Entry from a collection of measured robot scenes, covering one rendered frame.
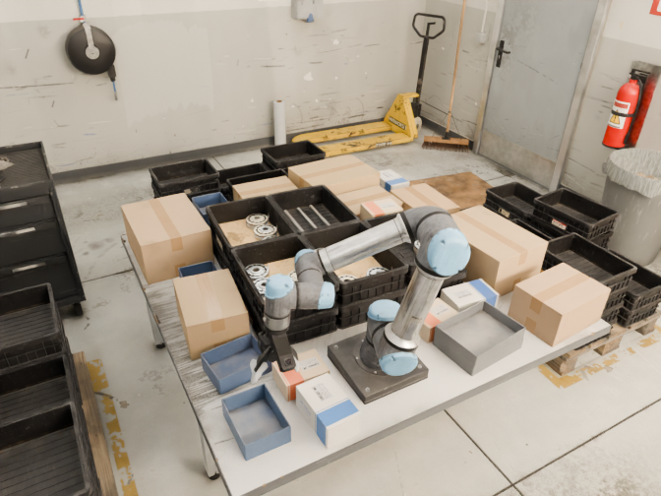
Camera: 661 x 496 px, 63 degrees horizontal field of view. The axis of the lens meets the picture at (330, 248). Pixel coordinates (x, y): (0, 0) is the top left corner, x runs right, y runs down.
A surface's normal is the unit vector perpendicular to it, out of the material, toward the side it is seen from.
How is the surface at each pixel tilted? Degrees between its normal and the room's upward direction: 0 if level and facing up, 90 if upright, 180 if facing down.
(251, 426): 0
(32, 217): 90
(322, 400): 0
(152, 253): 90
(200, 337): 90
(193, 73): 90
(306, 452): 0
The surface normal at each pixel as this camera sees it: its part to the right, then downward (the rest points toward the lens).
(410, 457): 0.02, -0.84
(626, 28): -0.88, 0.24
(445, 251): 0.20, 0.47
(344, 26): 0.48, 0.48
